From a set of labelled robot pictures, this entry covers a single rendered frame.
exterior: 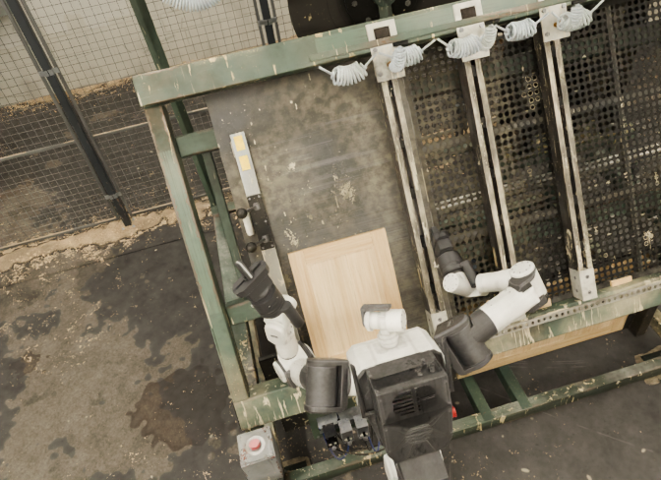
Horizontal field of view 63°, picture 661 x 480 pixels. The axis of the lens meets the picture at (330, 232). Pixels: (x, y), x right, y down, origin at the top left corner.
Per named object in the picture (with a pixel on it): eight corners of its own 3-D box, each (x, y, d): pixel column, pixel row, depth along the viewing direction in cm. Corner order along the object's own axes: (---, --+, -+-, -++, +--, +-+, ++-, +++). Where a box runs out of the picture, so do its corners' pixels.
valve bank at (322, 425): (322, 472, 213) (314, 445, 196) (314, 439, 223) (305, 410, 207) (442, 435, 218) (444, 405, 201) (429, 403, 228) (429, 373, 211)
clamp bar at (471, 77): (499, 318, 217) (529, 339, 194) (442, 12, 193) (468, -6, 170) (521, 311, 218) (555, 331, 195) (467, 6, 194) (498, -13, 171)
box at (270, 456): (252, 488, 194) (240, 467, 181) (247, 456, 202) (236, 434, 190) (284, 478, 195) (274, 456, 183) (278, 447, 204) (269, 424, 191)
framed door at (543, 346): (455, 375, 271) (457, 379, 270) (460, 307, 233) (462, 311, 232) (619, 326, 280) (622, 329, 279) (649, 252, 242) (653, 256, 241)
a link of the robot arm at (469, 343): (507, 342, 159) (470, 370, 158) (494, 337, 168) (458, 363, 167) (485, 310, 159) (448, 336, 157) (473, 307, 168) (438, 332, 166)
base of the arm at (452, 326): (487, 348, 169) (498, 359, 158) (451, 371, 170) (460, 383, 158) (460, 309, 169) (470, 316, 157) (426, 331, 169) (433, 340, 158)
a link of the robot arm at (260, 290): (223, 286, 155) (244, 311, 162) (243, 298, 148) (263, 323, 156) (254, 255, 159) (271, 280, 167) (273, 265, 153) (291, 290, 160)
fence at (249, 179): (296, 378, 209) (297, 383, 205) (229, 135, 190) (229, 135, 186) (309, 374, 209) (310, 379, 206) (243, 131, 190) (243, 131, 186)
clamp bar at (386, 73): (426, 339, 214) (448, 364, 191) (359, 30, 190) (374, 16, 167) (450, 332, 215) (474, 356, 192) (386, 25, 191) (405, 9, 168)
